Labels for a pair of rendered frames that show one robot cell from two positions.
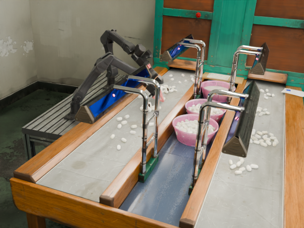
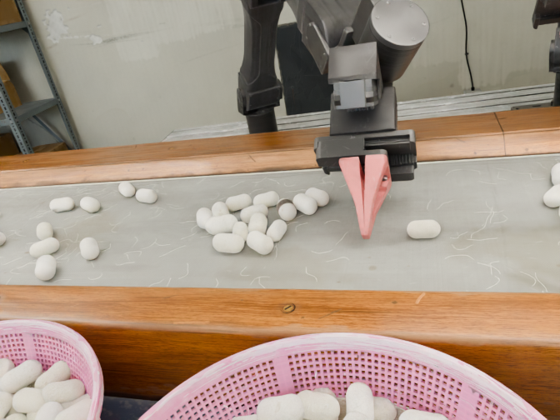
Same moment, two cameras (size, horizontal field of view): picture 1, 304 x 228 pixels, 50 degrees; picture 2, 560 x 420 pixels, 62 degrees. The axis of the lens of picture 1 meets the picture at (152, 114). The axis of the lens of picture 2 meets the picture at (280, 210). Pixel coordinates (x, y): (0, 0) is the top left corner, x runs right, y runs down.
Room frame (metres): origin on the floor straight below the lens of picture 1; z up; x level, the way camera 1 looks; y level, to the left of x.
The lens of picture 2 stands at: (1.97, -0.47, 1.00)
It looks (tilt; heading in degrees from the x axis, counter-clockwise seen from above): 27 degrees down; 90
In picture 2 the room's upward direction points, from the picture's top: 11 degrees counter-clockwise
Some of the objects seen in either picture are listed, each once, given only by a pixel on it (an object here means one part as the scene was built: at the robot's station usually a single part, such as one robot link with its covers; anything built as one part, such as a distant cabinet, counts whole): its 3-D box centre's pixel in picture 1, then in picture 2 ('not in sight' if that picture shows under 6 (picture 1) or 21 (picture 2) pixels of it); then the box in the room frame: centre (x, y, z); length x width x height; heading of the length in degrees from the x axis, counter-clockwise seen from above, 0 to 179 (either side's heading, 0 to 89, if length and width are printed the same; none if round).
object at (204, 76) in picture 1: (222, 78); not in sight; (2.58, -0.57, 0.77); 0.33 x 0.15 x 0.01; 70
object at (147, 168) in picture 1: (134, 127); not in sight; (1.36, 0.08, 0.90); 0.20 x 0.19 x 0.45; 160
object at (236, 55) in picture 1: (244, 80); not in sight; (2.14, -0.62, 0.90); 0.20 x 0.19 x 0.45; 160
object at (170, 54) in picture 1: (179, 46); not in sight; (2.31, -0.17, 1.08); 0.62 x 0.08 x 0.07; 160
